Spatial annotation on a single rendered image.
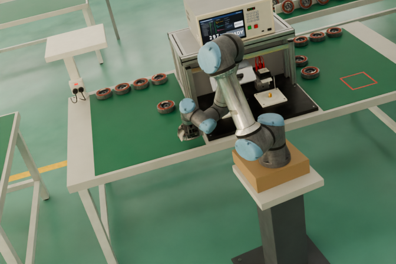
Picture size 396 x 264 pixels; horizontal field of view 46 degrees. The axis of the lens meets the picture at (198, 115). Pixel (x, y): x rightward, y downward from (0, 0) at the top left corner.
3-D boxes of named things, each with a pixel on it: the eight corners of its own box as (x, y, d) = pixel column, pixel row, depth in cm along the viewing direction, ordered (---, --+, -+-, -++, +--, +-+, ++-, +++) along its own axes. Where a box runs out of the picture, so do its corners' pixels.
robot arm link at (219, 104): (235, 20, 202) (216, 104, 235) (219, 29, 195) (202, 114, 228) (256, 33, 197) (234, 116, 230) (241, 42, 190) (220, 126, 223)
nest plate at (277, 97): (287, 101, 269) (287, 99, 268) (263, 107, 267) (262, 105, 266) (277, 89, 281) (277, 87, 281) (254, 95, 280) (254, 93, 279)
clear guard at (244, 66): (256, 79, 247) (255, 69, 244) (213, 91, 245) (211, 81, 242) (238, 56, 275) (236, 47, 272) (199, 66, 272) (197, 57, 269)
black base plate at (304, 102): (318, 110, 259) (318, 106, 258) (208, 141, 252) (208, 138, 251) (286, 75, 298) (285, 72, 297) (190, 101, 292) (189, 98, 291)
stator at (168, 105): (177, 111, 284) (176, 105, 282) (159, 116, 283) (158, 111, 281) (173, 102, 294) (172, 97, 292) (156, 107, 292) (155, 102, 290)
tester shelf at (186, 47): (295, 36, 269) (294, 29, 267) (182, 66, 262) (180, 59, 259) (268, 13, 306) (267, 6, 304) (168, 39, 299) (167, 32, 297)
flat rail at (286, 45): (291, 47, 271) (291, 42, 270) (189, 74, 265) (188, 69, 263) (290, 46, 272) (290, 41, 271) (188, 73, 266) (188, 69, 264)
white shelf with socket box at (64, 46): (125, 106, 301) (106, 42, 277) (69, 122, 297) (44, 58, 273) (121, 83, 330) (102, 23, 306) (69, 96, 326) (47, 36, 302)
